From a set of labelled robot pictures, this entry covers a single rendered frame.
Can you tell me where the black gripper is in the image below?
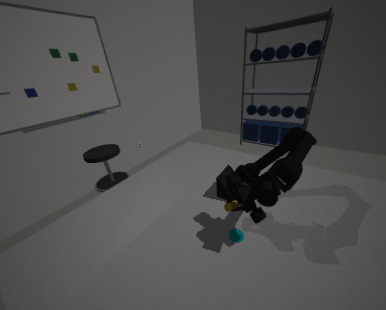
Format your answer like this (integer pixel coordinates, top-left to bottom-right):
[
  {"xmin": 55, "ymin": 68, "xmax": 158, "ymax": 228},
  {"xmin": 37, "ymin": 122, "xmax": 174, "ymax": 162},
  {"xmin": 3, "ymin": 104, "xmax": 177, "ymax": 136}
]
[{"xmin": 226, "ymin": 173, "xmax": 266, "ymax": 223}]

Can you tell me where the cyan circle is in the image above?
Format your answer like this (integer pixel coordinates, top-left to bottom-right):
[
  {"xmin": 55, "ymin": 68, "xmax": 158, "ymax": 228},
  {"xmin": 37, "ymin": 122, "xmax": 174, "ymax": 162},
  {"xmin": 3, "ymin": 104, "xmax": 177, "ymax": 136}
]
[{"xmin": 228, "ymin": 229, "xmax": 244, "ymax": 243}]

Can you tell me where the yellow tall cylinder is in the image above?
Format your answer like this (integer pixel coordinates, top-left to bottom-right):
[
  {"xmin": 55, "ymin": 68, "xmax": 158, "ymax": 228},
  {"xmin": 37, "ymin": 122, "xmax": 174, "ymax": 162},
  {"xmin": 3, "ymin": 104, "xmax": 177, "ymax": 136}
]
[{"xmin": 224, "ymin": 200, "xmax": 239, "ymax": 212}]

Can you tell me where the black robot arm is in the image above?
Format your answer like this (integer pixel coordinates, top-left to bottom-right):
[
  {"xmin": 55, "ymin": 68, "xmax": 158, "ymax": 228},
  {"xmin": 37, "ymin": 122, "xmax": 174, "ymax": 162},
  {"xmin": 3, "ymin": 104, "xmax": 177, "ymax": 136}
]
[{"xmin": 233, "ymin": 127, "xmax": 316, "ymax": 208}]

